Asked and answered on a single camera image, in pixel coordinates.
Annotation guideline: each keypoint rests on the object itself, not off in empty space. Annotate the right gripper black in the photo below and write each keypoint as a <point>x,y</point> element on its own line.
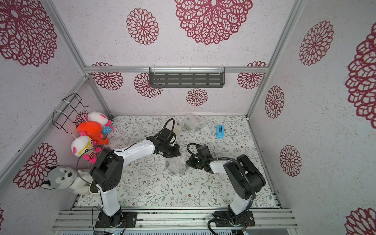
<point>193,161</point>

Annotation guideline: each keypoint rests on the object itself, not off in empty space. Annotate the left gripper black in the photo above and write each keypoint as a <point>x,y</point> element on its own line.
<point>177,152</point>

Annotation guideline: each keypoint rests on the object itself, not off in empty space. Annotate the blue tape dispenser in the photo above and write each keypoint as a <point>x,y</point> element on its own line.
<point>220,131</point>

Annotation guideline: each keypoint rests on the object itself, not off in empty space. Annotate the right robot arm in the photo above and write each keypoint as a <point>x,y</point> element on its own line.
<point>244,177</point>

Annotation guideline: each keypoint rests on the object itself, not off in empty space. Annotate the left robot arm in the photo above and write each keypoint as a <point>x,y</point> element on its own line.
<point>107,170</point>

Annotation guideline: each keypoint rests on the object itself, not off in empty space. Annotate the floral table mat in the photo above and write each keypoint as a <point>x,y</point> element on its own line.
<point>145,183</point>

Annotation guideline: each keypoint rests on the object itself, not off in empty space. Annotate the white pink plush toy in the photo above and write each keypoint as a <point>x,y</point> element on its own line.
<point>102,120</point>

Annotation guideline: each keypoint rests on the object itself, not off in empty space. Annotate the red orange plush toy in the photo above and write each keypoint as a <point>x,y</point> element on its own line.
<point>93,130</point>

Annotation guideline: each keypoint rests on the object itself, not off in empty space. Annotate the white plush doll yellow glasses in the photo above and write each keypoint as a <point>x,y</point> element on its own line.
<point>85,147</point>

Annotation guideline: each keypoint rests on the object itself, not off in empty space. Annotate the cream rectangular bin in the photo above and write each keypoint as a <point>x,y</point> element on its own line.
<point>93,188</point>

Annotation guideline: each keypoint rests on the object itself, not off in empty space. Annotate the grey husky plush toy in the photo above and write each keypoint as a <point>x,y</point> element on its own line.
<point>66,178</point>

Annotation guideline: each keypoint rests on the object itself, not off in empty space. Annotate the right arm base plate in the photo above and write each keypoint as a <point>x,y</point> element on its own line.
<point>229,219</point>

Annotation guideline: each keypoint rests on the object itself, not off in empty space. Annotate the grey metal wall shelf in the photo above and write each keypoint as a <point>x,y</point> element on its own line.
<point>187,77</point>

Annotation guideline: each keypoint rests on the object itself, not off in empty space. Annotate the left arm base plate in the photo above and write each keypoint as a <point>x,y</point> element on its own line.
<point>118,220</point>

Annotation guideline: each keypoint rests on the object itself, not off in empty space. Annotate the black wire wall basket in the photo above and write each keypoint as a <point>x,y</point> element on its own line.
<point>70,113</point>

